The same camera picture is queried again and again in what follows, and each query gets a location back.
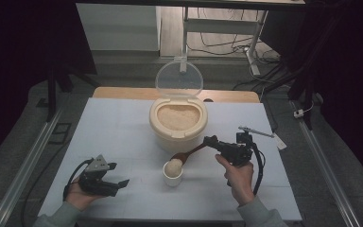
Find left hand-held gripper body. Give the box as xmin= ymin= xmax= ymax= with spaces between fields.
xmin=78 ymin=153 xmax=119 ymax=198

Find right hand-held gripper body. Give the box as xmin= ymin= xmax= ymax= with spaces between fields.
xmin=216 ymin=126 xmax=275 ymax=166

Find dark wooden spoon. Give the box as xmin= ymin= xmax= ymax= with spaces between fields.
xmin=169 ymin=142 xmax=210 ymax=166

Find cream rice container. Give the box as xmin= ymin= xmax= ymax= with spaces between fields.
xmin=148 ymin=96 xmax=209 ymax=154

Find pale rice grains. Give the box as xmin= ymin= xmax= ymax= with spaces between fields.
xmin=164 ymin=158 xmax=183 ymax=178
xmin=156 ymin=104 xmax=201 ymax=131

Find white cup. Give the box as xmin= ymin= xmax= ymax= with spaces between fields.
xmin=162 ymin=160 xmax=184 ymax=187

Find person's left hand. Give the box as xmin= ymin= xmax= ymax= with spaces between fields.
xmin=65 ymin=179 xmax=106 ymax=212

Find person's right hand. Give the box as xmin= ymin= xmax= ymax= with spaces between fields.
xmin=215 ymin=153 xmax=255 ymax=206

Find white tag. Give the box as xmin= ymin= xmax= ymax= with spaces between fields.
xmin=272 ymin=131 xmax=288 ymax=151

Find black floor plate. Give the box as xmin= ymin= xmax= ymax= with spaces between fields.
xmin=47 ymin=122 xmax=73 ymax=146

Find clear container lid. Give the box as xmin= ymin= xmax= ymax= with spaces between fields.
xmin=155 ymin=60 xmax=204 ymax=98

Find black metal stand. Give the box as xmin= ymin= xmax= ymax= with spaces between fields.
xmin=44 ymin=60 xmax=102 ymax=123

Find white cabinet panel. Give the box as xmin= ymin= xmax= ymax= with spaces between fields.
xmin=75 ymin=3 xmax=163 ymax=52

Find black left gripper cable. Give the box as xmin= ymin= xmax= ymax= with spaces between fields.
xmin=62 ymin=158 xmax=95 ymax=201

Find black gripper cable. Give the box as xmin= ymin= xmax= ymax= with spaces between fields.
xmin=251 ymin=142 xmax=267 ymax=196
xmin=62 ymin=158 xmax=95 ymax=201

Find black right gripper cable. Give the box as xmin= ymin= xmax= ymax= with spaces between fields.
xmin=251 ymin=142 xmax=267 ymax=196

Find aluminium floor rail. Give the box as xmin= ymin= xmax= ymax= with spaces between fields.
xmin=0 ymin=107 xmax=64 ymax=227
xmin=289 ymin=100 xmax=362 ymax=227

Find black floor cables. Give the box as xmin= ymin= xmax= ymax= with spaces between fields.
xmin=187 ymin=8 xmax=283 ymax=93

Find white desk frame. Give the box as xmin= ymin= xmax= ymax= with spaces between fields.
xmin=180 ymin=6 xmax=269 ymax=77

